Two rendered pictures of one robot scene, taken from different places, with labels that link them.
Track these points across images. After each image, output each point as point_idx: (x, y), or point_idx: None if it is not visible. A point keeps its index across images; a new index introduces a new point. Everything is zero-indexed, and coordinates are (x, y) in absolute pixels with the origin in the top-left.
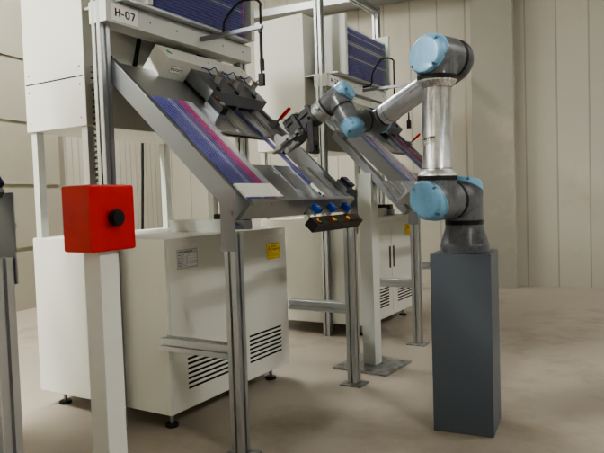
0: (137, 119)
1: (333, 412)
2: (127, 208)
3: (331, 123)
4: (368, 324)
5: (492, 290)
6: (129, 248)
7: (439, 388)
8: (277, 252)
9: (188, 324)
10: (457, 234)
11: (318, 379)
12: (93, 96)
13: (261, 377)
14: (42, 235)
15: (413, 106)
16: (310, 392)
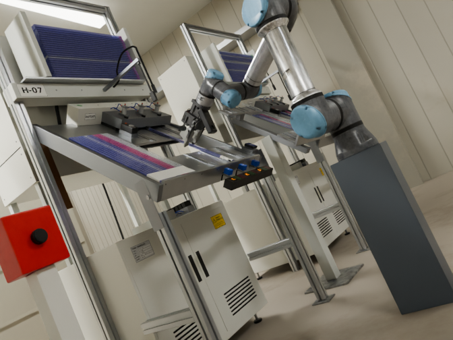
0: (78, 164)
1: (311, 331)
2: (50, 226)
3: (224, 111)
4: (317, 249)
5: (395, 173)
6: (65, 258)
7: (389, 276)
8: (222, 220)
9: (163, 303)
10: (345, 139)
11: (295, 307)
12: None
13: (251, 324)
14: None
15: (269, 62)
16: (290, 320)
